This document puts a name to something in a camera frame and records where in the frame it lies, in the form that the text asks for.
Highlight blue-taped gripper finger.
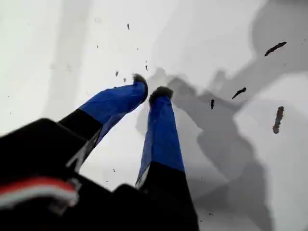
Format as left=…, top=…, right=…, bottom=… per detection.
left=57, top=74, right=148, bottom=169
left=134, top=86, right=201, bottom=231

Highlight red white servo wire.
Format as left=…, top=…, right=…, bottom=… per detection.
left=0, top=177, right=80, bottom=213

